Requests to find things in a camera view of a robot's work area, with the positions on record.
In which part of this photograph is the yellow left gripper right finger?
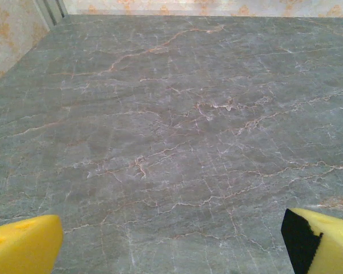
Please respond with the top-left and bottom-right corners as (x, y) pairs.
(281, 207), (343, 274)

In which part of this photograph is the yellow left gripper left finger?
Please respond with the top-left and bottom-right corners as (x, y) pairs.
(0, 214), (64, 274)

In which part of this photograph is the aluminium corner post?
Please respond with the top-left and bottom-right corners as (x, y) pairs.
(34, 0), (69, 31)

